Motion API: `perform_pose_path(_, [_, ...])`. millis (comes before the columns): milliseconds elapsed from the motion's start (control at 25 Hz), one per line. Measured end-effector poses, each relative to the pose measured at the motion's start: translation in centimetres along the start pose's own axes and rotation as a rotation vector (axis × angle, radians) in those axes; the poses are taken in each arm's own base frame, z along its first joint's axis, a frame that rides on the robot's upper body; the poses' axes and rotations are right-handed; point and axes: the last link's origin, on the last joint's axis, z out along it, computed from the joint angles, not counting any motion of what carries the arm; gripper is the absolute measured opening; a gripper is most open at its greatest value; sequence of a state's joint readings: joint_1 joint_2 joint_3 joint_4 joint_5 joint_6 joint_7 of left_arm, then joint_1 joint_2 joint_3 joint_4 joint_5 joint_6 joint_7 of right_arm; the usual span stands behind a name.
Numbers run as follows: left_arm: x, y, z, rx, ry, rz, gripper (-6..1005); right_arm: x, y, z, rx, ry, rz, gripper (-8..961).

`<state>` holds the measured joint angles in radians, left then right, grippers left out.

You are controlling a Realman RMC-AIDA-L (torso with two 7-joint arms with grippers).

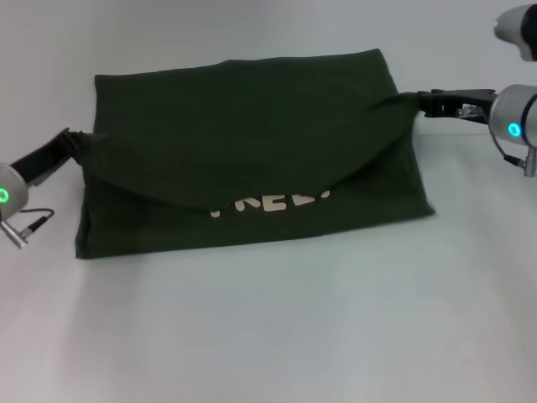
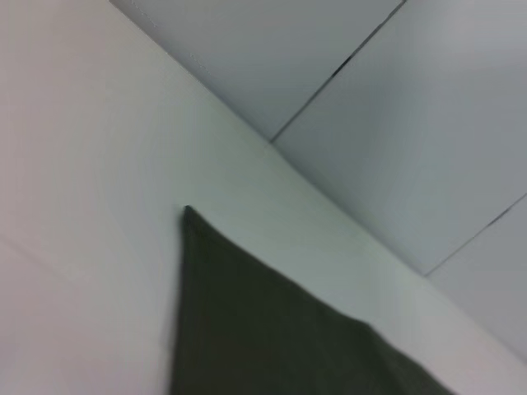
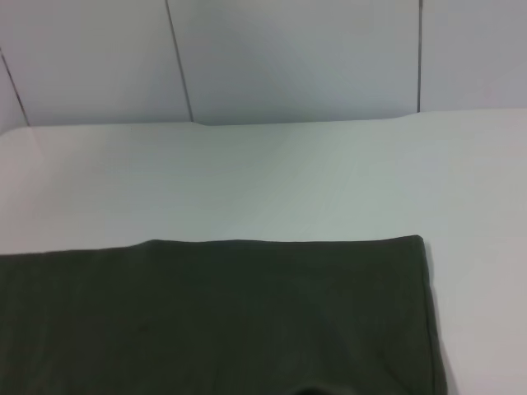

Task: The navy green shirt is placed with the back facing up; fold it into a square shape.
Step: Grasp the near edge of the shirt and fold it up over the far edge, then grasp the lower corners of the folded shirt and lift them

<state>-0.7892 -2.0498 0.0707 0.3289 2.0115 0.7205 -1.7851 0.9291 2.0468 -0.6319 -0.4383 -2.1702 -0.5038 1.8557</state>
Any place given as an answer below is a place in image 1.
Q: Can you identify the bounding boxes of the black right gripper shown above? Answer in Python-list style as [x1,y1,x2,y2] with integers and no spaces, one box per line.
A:
[417,87,497,126]

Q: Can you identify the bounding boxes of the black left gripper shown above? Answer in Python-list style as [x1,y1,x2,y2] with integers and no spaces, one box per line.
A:
[7,128,90,186]

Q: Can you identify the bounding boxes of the dark green shirt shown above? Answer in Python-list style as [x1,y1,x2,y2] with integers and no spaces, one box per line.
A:
[74,48,437,260]

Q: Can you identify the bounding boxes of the left arm connector cable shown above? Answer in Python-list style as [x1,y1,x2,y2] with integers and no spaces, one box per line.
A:
[0,208,55,249]

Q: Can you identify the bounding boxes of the arm connector cable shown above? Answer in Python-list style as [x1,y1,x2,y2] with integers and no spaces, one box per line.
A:
[0,208,55,249]
[489,129,537,178]

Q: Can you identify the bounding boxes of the right arm connector cable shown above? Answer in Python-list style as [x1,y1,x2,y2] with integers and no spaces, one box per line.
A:
[489,129,537,178]

